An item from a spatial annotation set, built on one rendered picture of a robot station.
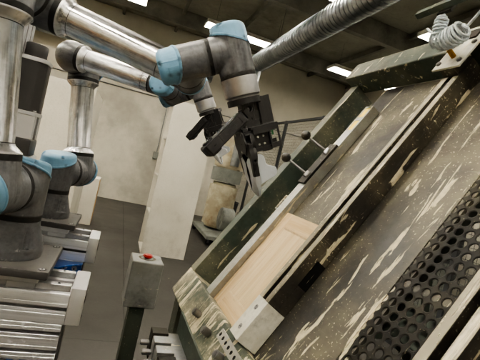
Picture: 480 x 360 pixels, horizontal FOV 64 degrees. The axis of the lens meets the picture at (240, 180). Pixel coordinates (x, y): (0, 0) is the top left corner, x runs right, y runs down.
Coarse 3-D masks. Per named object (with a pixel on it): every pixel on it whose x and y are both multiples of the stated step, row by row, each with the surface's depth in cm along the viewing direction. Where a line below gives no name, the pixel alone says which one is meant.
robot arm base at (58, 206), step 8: (48, 192) 132; (56, 192) 133; (64, 192) 136; (48, 200) 132; (56, 200) 133; (64, 200) 136; (48, 208) 131; (56, 208) 133; (64, 208) 136; (48, 216) 131; (56, 216) 133; (64, 216) 136
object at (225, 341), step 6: (222, 330) 110; (216, 336) 110; (222, 336) 108; (228, 336) 106; (222, 342) 106; (228, 342) 104; (228, 348) 102; (234, 348) 100; (228, 354) 100; (234, 354) 98
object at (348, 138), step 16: (368, 112) 148; (336, 160) 146; (320, 176) 145; (304, 192) 143; (288, 208) 142; (272, 224) 140; (256, 240) 139; (240, 256) 139; (224, 272) 139; (208, 288) 139
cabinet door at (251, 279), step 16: (288, 224) 135; (304, 224) 127; (272, 240) 135; (288, 240) 128; (304, 240) 121; (256, 256) 134; (272, 256) 127; (288, 256) 121; (240, 272) 135; (256, 272) 127; (272, 272) 121; (224, 288) 135; (240, 288) 128; (256, 288) 121; (224, 304) 127; (240, 304) 120
